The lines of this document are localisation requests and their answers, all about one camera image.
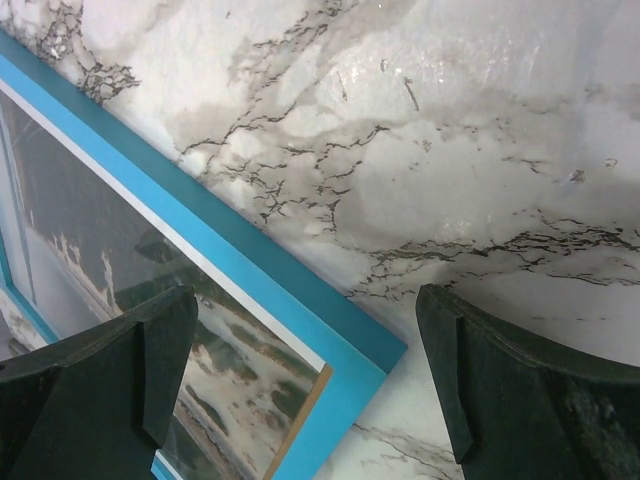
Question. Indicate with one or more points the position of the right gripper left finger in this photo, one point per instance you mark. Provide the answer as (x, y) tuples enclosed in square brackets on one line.
[(98, 404)]

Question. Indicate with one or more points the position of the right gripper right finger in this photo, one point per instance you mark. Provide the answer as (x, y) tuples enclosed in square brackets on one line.
[(520, 406)]

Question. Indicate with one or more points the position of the aerial landscape photo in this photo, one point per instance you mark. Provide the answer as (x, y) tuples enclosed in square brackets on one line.
[(82, 255)]

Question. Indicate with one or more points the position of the light wooden picture frame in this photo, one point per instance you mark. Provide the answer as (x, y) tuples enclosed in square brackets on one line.
[(319, 321)]

